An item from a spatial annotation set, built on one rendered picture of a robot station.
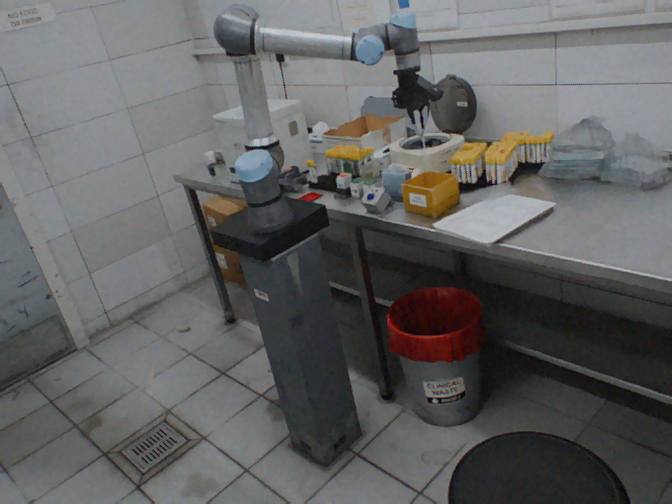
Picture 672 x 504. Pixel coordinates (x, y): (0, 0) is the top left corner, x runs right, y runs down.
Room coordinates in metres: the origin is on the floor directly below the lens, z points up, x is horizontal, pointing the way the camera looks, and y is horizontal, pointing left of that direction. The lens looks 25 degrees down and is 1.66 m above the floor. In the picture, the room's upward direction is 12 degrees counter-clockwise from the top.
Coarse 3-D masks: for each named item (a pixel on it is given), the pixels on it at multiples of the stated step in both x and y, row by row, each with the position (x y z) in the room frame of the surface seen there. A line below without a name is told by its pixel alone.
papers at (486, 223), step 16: (480, 208) 1.70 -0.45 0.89; (496, 208) 1.68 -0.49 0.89; (512, 208) 1.66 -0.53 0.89; (528, 208) 1.63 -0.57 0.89; (544, 208) 1.61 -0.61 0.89; (432, 224) 1.66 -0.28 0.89; (448, 224) 1.64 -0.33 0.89; (464, 224) 1.61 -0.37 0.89; (480, 224) 1.59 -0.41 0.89; (496, 224) 1.57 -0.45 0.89; (512, 224) 1.55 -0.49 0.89; (480, 240) 1.49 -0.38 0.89; (496, 240) 1.49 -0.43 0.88
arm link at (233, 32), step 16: (224, 16) 1.79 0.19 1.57; (240, 16) 1.78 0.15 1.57; (224, 32) 1.77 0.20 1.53; (240, 32) 1.74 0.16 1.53; (256, 32) 1.74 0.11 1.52; (272, 32) 1.74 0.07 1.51; (288, 32) 1.74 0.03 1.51; (304, 32) 1.74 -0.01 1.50; (320, 32) 1.73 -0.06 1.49; (336, 32) 1.74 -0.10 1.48; (352, 32) 1.75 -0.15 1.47; (368, 32) 1.77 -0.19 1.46; (224, 48) 1.80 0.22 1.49; (240, 48) 1.75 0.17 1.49; (256, 48) 1.74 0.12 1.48; (272, 48) 1.74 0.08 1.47; (288, 48) 1.74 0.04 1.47; (304, 48) 1.73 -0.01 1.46; (320, 48) 1.72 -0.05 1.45; (336, 48) 1.71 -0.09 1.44; (352, 48) 1.71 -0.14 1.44; (368, 48) 1.68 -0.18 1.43; (368, 64) 1.69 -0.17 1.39
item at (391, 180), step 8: (384, 176) 1.98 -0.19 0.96; (392, 176) 1.96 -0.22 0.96; (400, 176) 1.93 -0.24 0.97; (408, 176) 1.93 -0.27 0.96; (384, 184) 1.98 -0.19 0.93; (392, 184) 1.96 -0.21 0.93; (392, 192) 1.96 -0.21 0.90; (400, 192) 1.94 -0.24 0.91; (392, 200) 1.95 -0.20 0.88; (400, 200) 1.92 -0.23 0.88
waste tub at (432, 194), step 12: (408, 180) 1.85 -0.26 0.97; (420, 180) 1.89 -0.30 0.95; (432, 180) 1.89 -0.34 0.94; (444, 180) 1.85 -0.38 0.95; (456, 180) 1.81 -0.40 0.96; (408, 192) 1.81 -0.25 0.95; (420, 192) 1.77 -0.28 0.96; (432, 192) 1.73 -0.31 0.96; (444, 192) 1.77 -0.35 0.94; (456, 192) 1.80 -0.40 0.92; (408, 204) 1.82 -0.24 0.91; (420, 204) 1.77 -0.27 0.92; (432, 204) 1.73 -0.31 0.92; (444, 204) 1.76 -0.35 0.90; (456, 204) 1.80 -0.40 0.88; (432, 216) 1.74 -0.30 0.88
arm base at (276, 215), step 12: (252, 204) 1.77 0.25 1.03; (264, 204) 1.75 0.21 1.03; (276, 204) 1.77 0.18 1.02; (288, 204) 1.83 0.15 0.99; (252, 216) 1.77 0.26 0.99; (264, 216) 1.75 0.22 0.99; (276, 216) 1.75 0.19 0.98; (288, 216) 1.77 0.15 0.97; (252, 228) 1.77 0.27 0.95; (264, 228) 1.74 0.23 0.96; (276, 228) 1.74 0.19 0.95
